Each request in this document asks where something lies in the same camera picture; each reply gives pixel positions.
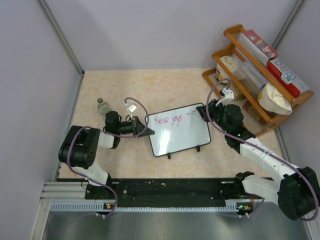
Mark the clear plastic bottle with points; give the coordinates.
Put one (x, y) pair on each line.
(103, 107)

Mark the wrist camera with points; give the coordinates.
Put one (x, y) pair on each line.
(130, 110)
(227, 97)

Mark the aluminium frame rail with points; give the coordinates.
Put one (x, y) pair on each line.
(63, 191)

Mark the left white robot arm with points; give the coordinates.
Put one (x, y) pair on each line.
(79, 147)

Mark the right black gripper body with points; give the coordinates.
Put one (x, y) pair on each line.
(217, 112)

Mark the red white box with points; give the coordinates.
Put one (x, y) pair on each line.
(287, 77)

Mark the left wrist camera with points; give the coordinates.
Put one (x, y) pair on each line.
(130, 110)

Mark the brown block lower shelf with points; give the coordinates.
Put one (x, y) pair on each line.
(250, 109)

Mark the magenta capped marker pen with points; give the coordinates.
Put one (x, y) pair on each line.
(192, 112)

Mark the black framed whiteboard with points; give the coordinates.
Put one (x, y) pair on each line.
(176, 131)

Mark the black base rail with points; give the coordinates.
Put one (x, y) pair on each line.
(171, 192)

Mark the red box top shelf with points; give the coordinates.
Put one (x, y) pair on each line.
(255, 45)

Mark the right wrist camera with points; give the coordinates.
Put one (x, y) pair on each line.
(227, 97)

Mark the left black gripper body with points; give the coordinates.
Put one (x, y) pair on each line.
(133, 124)

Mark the grey slotted cable duct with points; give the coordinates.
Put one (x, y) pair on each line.
(60, 206)

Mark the beige block on shelf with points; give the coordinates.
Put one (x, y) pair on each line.
(238, 95)

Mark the clear plastic container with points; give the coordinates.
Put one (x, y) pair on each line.
(251, 78)

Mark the white yellow jar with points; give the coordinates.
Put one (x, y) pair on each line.
(231, 62)

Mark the cream cloth bundle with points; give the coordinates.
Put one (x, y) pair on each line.
(273, 101)

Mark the orange wooden shelf rack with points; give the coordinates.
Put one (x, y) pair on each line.
(235, 48)

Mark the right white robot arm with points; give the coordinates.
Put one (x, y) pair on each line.
(294, 190)

